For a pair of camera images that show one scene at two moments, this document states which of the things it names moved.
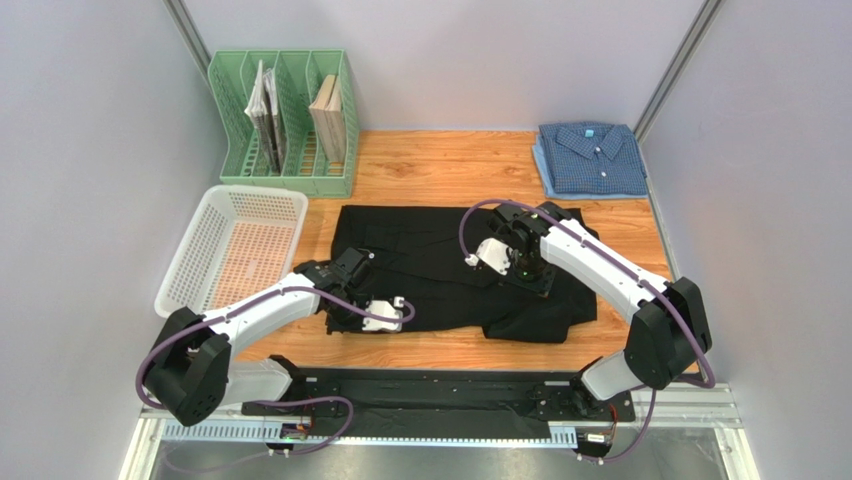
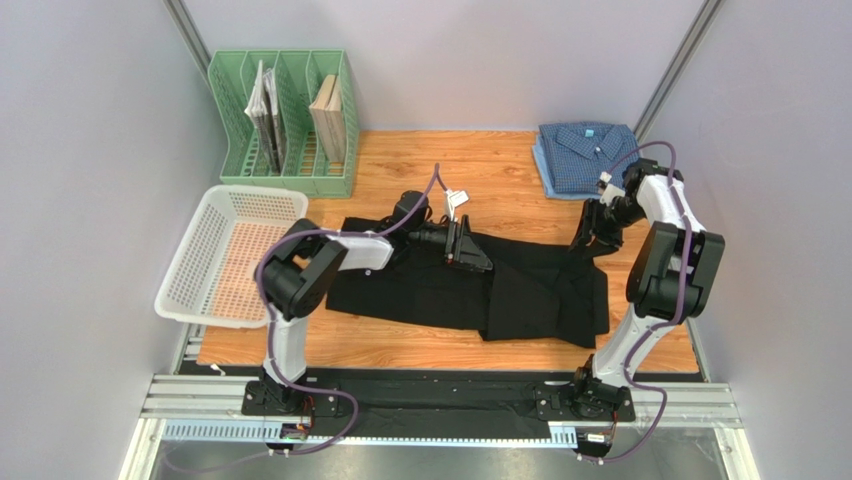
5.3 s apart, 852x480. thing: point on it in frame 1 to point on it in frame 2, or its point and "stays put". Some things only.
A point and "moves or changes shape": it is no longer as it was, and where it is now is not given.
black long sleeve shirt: (425, 256) moves or changes shape
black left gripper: (333, 326) to (467, 253)
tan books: (327, 110) stays put
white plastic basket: (239, 239) stays put
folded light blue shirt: (541, 169) stays put
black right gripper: (532, 281) to (597, 215)
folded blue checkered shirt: (598, 158) stays put
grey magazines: (263, 109) stays put
